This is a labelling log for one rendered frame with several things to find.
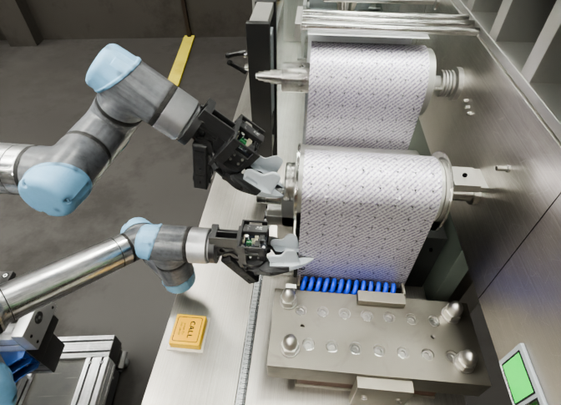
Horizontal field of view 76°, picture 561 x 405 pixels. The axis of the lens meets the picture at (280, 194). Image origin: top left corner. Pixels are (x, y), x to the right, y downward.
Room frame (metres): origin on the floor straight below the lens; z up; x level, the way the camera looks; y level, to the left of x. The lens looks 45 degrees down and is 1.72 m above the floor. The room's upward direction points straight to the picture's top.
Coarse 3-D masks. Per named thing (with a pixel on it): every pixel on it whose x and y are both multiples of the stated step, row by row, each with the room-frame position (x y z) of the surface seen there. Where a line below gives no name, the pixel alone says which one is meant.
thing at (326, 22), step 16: (304, 16) 0.78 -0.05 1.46; (320, 16) 0.77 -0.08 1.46; (336, 16) 0.77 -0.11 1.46; (352, 16) 0.80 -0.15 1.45; (368, 16) 0.79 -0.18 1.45; (384, 16) 0.79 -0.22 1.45; (400, 16) 0.79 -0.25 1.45; (416, 16) 0.79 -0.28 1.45; (432, 16) 0.78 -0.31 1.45; (448, 16) 0.78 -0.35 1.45; (464, 16) 0.78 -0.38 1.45; (320, 32) 0.74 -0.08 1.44; (336, 32) 0.74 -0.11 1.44; (352, 32) 0.74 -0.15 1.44; (368, 32) 0.74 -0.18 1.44; (384, 32) 0.72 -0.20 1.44; (400, 32) 0.72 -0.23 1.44; (416, 32) 0.72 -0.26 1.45; (432, 32) 0.71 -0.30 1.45; (448, 32) 0.71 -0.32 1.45; (464, 32) 0.71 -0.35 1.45
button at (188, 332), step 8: (176, 320) 0.38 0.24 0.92; (184, 320) 0.38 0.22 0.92; (192, 320) 0.38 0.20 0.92; (200, 320) 0.38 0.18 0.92; (176, 328) 0.36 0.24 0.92; (184, 328) 0.36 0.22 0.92; (192, 328) 0.36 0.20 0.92; (200, 328) 0.36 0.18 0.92; (176, 336) 0.34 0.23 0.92; (184, 336) 0.34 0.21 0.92; (192, 336) 0.34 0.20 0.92; (200, 336) 0.34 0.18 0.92; (176, 344) 0.33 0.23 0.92; (184, 344) 0.33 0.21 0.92; (192, 344) 0.33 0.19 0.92; (200, 344) 0.33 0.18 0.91
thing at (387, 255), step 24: (312, 240) 0.43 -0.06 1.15; (336, 240) 0.43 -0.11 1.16; (360, 240) 0.43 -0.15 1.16; (384, 240) 0.42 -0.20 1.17; (408, 240) 0.42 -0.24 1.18; (312, 264) 0.43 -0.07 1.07; (336, 264) 0.43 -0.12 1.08; (360, 264) 0.42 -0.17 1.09; (384, 264) 0.42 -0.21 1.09; (408, 264) 0.42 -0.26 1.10
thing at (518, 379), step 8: (512, 360) 0.19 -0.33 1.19; (520, 360) 0.19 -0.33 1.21; (504, 368) 0.19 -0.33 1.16; (512, 368) 0.19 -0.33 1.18; (520, 368) 0.18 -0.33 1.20; (512, 376) 0.18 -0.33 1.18; (520, 376) 0.17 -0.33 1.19; (512, 384) 0.17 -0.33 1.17; (520, 384) 0.16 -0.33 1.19; (528, 384) 0.16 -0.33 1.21; (512, 392) 0.16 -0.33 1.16; (520, 392) 0.15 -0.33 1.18; (528, 392) 0.15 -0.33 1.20
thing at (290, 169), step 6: (288, 162) 0.52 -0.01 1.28; (294, 162) 0.52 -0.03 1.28; (288, 168) 0.50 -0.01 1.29; (294, 168) 0.50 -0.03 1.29; (288, 174) 0.48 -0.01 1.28; (294, 174) 0.48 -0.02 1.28; (288, 180) 0.47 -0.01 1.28; (288, 186) 0.47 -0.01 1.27; (288, 192) 0.46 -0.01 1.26; (288, 198) 0.46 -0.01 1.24
